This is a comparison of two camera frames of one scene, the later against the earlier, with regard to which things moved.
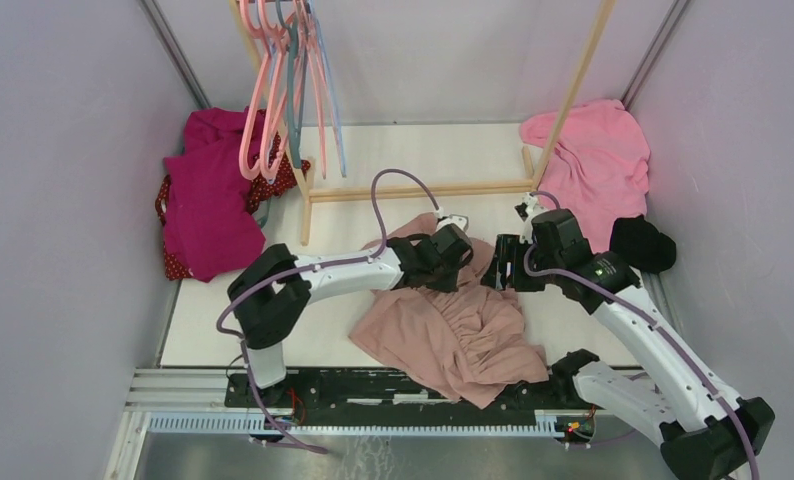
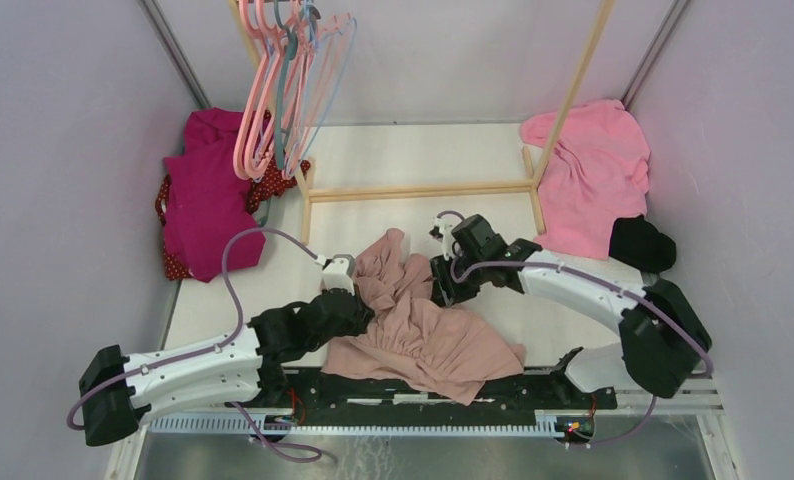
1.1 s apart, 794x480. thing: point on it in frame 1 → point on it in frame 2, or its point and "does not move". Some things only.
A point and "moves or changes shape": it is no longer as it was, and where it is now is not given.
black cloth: x=646 y=248 does not move
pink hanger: x=268 y=95 → x=258 y=139
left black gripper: x=448 y=284 → x=360 y=320
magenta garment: x=210 y=227 does not move
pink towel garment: x=598 y=170 does not move
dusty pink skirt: x=469 y=341 moves or changes shape
